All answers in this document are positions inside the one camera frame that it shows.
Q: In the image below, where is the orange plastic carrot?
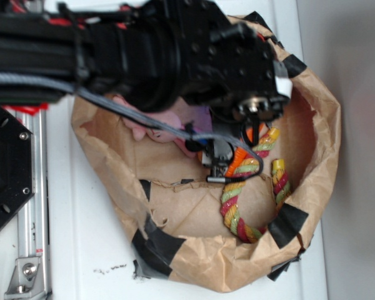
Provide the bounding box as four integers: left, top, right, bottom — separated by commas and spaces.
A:
225, 127, 253, 177

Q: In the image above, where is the pink plush bunny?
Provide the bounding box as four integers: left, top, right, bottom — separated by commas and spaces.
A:
122, 98, 213, 158

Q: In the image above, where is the white tray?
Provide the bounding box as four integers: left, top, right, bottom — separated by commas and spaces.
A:
43, 0, 329, 300

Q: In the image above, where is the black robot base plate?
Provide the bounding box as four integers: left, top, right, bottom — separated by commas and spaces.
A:
0, 107, 34, 231

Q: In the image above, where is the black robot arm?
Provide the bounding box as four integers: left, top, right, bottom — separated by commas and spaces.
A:
0, 1, 293, 121

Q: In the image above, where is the metal corner bracket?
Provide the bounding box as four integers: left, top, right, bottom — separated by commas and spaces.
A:
4, 256, 48, 299

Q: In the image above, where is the brown paper bag basket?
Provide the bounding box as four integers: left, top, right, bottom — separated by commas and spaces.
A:
72, 12, 341, 293

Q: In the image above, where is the grey cable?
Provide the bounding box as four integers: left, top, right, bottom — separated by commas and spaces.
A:
0, 71, 265, 179

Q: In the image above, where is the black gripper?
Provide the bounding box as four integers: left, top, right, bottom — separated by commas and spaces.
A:
175, 1, 293, 121

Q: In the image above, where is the aluminium extrusion rail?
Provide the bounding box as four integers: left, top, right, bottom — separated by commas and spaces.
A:
16, 111, 52, 299

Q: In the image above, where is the multicolour twisted rope toy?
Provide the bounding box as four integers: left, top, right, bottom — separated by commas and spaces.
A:
220, 127, 291, 243

